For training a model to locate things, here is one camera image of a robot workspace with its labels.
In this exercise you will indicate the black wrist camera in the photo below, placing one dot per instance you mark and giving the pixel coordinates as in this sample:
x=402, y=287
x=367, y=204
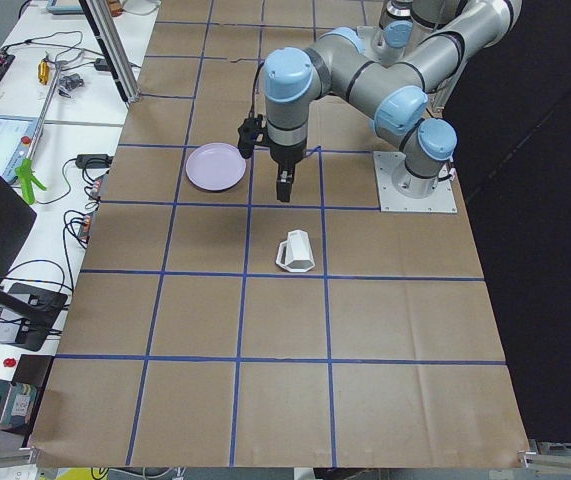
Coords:
x=251, y=134

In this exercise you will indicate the teach pendant tablet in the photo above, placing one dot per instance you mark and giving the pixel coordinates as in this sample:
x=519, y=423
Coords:
x=16, y=135

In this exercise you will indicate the lavender round plate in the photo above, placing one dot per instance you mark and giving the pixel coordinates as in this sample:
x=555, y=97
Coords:
x=215, y=166

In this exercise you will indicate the aluminium frame post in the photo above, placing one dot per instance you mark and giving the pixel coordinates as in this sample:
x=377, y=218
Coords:
x=101, y=22

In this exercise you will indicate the yellow tool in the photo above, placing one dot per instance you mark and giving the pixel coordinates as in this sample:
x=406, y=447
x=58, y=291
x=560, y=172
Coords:
x=43, y=72

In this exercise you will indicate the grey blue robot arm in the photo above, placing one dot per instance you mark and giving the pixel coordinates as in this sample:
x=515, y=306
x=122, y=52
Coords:
x=388, y=78

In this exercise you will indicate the green plastic grabber tool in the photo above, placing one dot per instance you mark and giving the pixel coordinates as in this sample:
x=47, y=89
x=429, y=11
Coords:
x=27, y=181

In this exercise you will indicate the black power adapter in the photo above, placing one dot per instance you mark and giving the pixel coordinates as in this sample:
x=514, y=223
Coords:
x=93, y=161

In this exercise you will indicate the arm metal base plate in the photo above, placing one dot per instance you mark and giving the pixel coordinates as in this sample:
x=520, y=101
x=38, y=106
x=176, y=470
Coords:
x=399, y=191

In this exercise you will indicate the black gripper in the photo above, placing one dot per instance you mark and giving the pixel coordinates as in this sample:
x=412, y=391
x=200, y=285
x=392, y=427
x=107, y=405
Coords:
x=286, y=155

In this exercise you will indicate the white angular cup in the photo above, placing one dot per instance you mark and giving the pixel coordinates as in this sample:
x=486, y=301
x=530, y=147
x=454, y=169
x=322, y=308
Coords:
x=295, y=254

